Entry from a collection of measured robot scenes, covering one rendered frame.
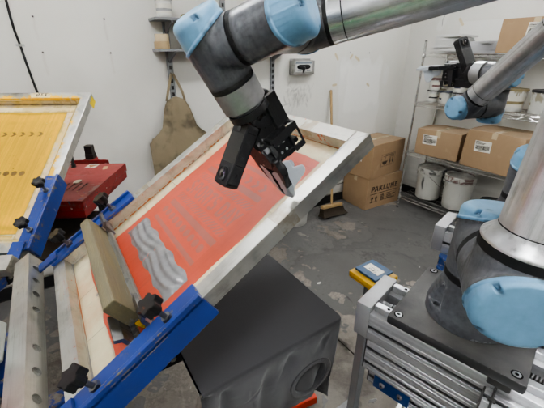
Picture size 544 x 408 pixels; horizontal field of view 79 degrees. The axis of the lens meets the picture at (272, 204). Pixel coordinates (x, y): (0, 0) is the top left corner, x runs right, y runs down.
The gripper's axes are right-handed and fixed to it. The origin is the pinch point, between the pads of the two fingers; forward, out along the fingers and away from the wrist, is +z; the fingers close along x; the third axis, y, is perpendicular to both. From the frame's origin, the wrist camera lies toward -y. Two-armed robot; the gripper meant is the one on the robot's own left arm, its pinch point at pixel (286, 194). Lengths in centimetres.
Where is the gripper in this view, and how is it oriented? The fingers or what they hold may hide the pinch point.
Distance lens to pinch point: 66.4
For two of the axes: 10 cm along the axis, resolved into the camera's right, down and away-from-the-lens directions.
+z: 4.4, 6.5, 6.2
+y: 7.1, -6.8, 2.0
